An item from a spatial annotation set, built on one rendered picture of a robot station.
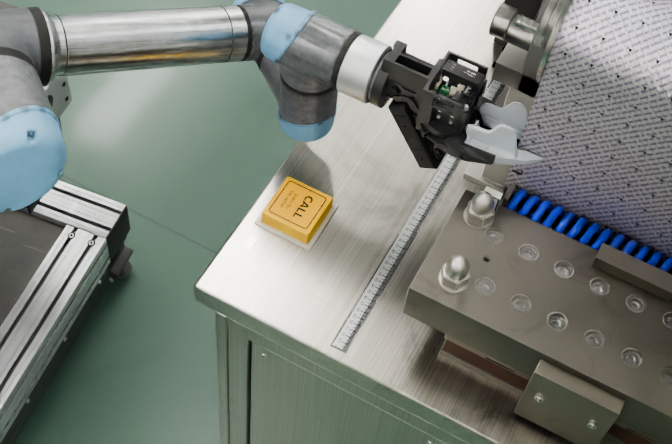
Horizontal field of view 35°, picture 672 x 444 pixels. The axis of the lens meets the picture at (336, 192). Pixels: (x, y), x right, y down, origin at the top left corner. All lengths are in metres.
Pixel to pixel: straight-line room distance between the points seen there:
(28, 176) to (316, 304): 0.39
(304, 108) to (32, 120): 0.35
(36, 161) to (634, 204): 0.67
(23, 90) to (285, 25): 0.31
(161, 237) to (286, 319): 1.16
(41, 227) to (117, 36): 0.98
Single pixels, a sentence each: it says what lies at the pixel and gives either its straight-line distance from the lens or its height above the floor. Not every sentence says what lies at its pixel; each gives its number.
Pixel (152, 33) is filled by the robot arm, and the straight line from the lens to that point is 1.35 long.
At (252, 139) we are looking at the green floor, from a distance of 2.62.
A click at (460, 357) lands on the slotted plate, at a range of 1.31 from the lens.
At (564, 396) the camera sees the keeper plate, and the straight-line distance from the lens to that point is 1.22.
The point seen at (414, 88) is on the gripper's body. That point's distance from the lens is 1.24.
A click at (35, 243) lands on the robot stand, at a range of 2.24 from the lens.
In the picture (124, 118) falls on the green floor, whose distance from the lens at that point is 2.67.
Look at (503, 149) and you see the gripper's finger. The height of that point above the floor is 1.11.
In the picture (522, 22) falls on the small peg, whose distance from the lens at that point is 1.19.
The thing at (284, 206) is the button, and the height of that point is 0.92.
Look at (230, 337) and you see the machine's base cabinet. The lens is 1.42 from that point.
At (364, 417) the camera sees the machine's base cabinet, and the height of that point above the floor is 0.78.
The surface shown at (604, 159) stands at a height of 1.14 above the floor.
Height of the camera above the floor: 2.07
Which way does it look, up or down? 55 degrees down
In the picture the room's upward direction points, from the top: 7 degrees clockwise
